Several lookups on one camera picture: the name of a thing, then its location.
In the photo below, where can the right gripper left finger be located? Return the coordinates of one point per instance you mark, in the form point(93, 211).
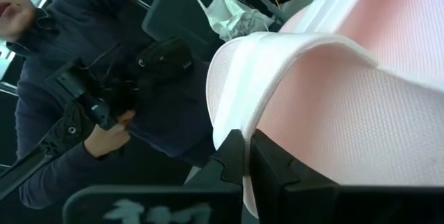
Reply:
point(229, 168)

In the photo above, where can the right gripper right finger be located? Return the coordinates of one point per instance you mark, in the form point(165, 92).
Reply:
point(270, 179)

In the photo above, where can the pink slide sandal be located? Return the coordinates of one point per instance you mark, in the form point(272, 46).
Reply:
point(347, 113)

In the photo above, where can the person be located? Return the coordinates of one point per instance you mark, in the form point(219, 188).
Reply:
point(173, 120)

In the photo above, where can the person's hand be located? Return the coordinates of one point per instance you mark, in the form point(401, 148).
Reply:
point(104, 140)

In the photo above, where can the white face mask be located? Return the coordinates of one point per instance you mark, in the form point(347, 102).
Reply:
point(225, 12)

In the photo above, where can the dark chair back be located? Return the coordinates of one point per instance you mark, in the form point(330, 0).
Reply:
point(173, 16)

